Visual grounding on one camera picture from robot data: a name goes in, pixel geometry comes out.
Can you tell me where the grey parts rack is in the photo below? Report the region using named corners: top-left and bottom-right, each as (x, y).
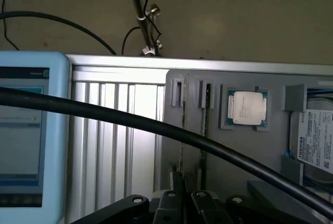
top-left (160, 69), bottom-right (333, 191)

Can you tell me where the thick black cable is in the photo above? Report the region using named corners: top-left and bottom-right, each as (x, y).
top-left (0, 11), bottom-right (118, 56)

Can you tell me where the silver clamp knob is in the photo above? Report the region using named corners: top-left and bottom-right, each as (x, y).
top-left (148, 3), bottom-right (162, 16)

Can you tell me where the light blue teach pendant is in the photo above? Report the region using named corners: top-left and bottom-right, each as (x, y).
top-left (0, 51), bottom-right (70, 222)

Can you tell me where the Toshiba hard disk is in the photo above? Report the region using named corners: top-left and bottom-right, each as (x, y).
top-left (289, 109), bottom-right (333, 183)

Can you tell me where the silver CPU chip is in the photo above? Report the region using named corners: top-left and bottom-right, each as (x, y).
top-left (225, 90), bottom-right (268, 127)

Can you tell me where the Toshiba hard drive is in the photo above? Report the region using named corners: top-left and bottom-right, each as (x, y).
top-left (285, 87), bottom-right (333, 186)

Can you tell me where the black camera cable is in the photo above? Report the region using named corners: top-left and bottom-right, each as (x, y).
top-left (0, 85), bottom-right (333, 221)

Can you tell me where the white pole clamp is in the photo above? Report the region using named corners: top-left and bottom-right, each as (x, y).
top-left (141, 40), bottom-right (164, 57)

